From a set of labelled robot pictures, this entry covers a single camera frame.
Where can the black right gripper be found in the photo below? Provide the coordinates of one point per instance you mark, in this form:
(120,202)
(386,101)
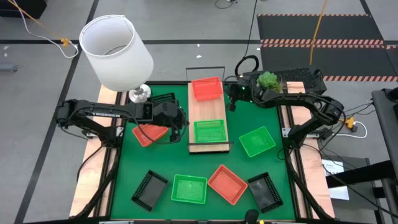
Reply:
(242,90)

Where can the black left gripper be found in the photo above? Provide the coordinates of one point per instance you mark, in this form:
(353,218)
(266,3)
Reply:
(168,113)

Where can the black plastic slotted basket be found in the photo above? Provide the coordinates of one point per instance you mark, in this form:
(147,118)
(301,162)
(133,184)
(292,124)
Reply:
(264,193)
(149,194)
(161,98)

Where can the orange plastic slotted basket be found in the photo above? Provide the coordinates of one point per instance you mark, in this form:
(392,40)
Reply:
(149,135)
(227,185)
(206,90)

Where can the green plastic slotted basket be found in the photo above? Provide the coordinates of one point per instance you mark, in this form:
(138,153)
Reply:
(256,141)
(210,132)
(189,189)

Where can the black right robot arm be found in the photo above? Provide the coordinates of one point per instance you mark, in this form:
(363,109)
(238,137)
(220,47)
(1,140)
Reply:
(311,99)

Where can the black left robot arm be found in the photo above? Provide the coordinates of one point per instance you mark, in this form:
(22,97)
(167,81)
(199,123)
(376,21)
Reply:
(105,112)

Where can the succulent in white pot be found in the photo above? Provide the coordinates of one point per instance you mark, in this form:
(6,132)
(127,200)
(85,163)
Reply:
(268,80)

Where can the silver lamp base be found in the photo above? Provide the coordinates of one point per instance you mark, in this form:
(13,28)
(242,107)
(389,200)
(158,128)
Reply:
(140,95)

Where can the wooden tray board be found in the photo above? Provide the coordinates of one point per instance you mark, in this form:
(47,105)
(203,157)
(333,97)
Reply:
(206,110)

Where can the green table mat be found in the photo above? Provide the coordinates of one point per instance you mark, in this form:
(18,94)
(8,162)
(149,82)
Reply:
(199,161)

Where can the white lamp shade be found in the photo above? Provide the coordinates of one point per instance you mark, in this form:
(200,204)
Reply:
(124,68)

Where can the wooden table side board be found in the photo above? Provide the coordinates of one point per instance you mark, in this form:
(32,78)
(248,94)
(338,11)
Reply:
(90,174)
(314,174)

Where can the black hazard-striped floor mat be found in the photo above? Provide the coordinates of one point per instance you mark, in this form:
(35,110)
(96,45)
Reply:
(342,59)

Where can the yellow power plug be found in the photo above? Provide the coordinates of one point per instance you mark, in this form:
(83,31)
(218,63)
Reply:
(349,124)

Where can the dark grey cabinet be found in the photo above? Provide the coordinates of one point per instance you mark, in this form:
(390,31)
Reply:
(357,165)

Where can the white paper sheet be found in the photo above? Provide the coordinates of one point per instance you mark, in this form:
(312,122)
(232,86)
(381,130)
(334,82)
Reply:
(340,193)

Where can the grey floor bar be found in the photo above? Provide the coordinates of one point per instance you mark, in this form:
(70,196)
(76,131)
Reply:
(7,68)

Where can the black floor box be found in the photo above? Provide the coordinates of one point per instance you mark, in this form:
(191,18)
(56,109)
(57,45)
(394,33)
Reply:
(21,7)

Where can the black table frame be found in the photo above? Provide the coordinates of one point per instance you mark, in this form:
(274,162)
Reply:
(168,83)

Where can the black desk frame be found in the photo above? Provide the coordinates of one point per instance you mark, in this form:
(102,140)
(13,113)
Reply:
(385,124)

